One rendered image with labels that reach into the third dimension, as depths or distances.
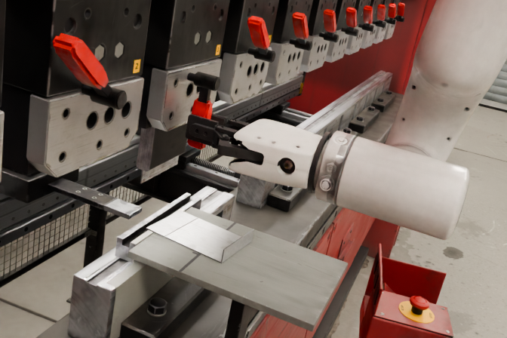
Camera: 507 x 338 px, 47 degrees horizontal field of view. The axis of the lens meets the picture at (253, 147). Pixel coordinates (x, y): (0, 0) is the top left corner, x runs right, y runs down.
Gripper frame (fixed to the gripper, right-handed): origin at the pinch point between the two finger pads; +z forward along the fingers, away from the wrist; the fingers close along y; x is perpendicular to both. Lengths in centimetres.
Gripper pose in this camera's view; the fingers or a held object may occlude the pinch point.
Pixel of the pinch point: (207, 127)
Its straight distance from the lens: 74.0
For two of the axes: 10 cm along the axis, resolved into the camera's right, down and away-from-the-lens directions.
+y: 3.7, -2.4, 9.0
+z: -9.1, -2.8, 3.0
